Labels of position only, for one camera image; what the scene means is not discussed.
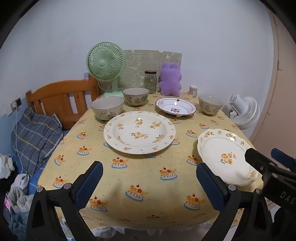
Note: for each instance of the yellow printed tablecloth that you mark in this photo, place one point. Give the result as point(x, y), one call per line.
point(138, 176)

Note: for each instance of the floral ceramic bowl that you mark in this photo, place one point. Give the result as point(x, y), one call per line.
point(107, 111)
point(209, 109)
point(135, 98)

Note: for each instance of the grey plaid pillow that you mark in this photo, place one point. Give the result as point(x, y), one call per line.
point(34, 139)

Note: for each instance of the wooden bed headboard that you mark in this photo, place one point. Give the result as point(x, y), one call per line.
point(57, 97)

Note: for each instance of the white desk fan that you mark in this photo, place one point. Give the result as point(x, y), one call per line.
point(247, 111)

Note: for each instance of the large yellow floral plate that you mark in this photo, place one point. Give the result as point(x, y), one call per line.
point(138, 134)

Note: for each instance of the green desk fan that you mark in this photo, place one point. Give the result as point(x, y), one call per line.
point(105, 61)

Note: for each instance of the pile of clothes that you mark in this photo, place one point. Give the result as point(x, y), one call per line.
point(18, 197)

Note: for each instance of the blue bed sheet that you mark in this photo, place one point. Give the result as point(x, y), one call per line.
point(37, 179)

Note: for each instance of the purple plush toy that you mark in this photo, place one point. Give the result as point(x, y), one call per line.
point(170, 78)

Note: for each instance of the beige door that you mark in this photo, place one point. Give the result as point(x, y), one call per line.
point(284, 81)

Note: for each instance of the toothpick container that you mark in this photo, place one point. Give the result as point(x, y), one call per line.
point(193, 90)

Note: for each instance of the wall socket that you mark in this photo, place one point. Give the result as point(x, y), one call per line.
point(18, 101)

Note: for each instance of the glass jar with dark lid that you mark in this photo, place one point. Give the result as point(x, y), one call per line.
point(150, 81)

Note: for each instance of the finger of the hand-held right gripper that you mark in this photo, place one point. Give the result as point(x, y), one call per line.
point(283, 158)
point(259, 161)

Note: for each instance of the green patterned placemat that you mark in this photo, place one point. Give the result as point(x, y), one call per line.
point(143, 60)

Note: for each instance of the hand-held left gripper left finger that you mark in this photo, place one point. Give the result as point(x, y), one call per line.
point(89, 183)

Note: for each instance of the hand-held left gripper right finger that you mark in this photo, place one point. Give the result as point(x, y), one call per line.
point(211, 187)

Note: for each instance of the scalloped yellow floral plate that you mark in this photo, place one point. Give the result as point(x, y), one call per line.
point(222, 150)

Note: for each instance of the purple patterned white plate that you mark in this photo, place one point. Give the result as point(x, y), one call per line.
point(175, 106)

